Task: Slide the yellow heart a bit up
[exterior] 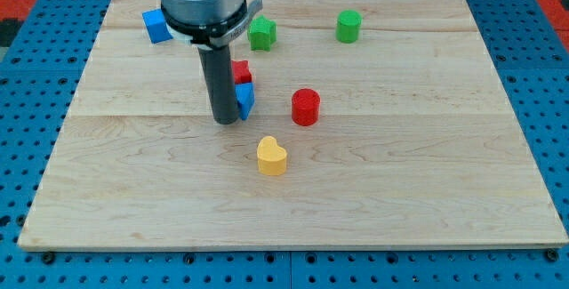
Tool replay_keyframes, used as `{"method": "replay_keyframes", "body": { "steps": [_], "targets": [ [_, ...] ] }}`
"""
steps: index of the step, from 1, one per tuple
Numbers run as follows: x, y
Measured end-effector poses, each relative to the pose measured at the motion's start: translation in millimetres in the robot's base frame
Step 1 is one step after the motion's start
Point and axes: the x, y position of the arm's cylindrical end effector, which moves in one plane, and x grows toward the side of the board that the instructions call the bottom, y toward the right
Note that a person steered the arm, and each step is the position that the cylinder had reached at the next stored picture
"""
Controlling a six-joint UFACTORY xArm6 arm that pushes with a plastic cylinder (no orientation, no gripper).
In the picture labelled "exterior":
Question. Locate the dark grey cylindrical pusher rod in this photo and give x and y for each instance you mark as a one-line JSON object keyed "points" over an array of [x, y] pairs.
{"points": [[220, 84]]}

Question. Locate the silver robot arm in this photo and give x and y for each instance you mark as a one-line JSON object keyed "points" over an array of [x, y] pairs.
{"points": [[211, 25]]}

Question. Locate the yellow heart block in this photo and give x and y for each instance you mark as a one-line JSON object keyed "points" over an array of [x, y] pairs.
{"points": [[272, 158]]}

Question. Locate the red star block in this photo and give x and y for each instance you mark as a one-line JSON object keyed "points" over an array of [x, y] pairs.
{"points": [[241, 71]]}

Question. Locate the blue triangle block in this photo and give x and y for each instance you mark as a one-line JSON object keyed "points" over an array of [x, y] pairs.
{"points": [[245, 99]]}

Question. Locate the green star block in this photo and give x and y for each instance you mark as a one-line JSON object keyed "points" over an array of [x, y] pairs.
{"points": [[261, 34]]}

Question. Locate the blue cube block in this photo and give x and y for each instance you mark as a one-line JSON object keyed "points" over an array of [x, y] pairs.
{"points": [[156, 26]]}

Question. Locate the red cylinder block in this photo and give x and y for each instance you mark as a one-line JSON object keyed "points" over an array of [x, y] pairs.
{"points": [[305, 107]]}

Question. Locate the green cylinder block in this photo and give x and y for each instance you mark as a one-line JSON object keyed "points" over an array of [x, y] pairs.
{"points": [[348, 25]]}

